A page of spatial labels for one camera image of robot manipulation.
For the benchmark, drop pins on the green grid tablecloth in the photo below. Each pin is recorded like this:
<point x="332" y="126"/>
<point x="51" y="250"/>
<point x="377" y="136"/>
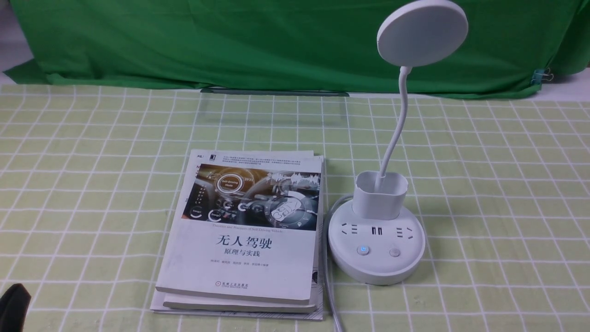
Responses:
<point x="90" y="178"/>

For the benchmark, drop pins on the black object at corner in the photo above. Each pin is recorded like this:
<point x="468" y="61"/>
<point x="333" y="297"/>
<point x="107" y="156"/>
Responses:
<point x="14" y="305"/>

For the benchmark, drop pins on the top self-driving textbook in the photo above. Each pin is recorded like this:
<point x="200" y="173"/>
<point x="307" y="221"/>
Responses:
<point x="244" y="230"/>

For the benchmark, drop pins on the bottom white book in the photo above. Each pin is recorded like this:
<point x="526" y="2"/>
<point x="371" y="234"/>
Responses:
<point x="239" y="310"/>

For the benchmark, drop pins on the green backdrop cloth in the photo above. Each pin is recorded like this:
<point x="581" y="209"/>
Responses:
<point x="328" y="45"/>

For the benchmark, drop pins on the binder clip on backdrop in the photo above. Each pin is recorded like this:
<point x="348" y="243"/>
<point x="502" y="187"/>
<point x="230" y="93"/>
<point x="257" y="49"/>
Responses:
<point x="542" y="75"/>

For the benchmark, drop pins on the white desk lamp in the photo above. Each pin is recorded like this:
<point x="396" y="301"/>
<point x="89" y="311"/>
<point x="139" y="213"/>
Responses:
<point x="372" y="237"/>

